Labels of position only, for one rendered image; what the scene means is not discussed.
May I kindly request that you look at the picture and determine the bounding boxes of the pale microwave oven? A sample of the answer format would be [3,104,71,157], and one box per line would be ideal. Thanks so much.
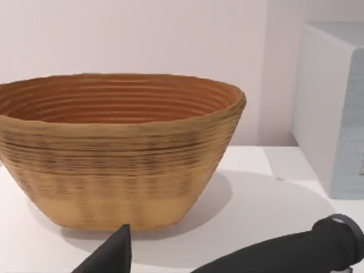
[290,21,364,200]

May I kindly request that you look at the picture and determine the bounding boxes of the brown woven basket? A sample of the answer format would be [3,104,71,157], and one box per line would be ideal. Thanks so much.
[0,73,247,231]

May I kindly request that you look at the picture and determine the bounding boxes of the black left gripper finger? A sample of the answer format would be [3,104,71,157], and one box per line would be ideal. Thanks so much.
[70,224,132,273]

